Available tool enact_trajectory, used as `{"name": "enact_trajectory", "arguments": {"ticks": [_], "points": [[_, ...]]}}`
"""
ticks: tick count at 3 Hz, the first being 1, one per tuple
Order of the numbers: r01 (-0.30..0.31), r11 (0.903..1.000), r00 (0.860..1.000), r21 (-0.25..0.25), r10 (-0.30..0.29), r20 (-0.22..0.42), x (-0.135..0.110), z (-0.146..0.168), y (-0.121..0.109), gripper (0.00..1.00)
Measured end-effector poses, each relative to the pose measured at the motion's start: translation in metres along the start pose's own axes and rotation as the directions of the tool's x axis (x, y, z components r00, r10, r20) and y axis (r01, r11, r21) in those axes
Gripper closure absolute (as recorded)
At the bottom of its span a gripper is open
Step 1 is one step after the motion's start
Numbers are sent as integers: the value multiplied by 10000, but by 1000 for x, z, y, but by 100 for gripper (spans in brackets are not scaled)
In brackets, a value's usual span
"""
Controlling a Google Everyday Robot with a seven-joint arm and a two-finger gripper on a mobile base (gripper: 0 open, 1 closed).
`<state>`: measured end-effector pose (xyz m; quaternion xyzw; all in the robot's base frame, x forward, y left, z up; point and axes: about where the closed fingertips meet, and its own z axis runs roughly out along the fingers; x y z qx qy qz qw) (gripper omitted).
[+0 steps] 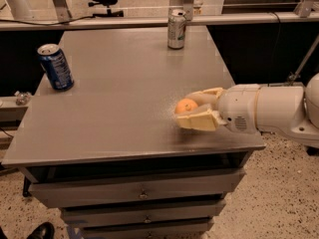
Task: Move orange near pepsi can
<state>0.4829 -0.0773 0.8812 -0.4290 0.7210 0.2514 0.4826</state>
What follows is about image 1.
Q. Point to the grey drawer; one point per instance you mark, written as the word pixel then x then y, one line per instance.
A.
pixel 148 231
pixel 137 188
pixel 144 213

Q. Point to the bottom grey drawer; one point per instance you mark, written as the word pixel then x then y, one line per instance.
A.
pixel 148 231

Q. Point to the grey metal rail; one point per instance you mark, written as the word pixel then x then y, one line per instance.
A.
pixel 90 23

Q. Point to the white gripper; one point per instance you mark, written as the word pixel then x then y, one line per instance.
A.
pixel 237 108

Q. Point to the silver green soda can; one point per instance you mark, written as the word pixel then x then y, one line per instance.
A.
pixel 176 29

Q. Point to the black shoe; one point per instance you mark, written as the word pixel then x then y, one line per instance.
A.
pixel 44 231

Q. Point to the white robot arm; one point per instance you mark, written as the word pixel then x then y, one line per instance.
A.
pixel 291 111

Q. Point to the small crumpled clear object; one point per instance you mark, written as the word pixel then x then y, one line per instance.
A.
pixel 22 98

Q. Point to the top grey drawer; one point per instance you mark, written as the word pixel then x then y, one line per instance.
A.
pixel 137 188

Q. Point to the orange fruit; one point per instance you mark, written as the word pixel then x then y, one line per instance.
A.
pixel 185 105

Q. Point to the blue pepsi can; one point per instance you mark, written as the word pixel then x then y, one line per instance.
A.
pixel 55 65

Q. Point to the grey drawer cabinet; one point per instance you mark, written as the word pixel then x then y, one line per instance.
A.
pixel 117 119

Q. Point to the middle grey drawer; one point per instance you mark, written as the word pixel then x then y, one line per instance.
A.
pixel 144 213

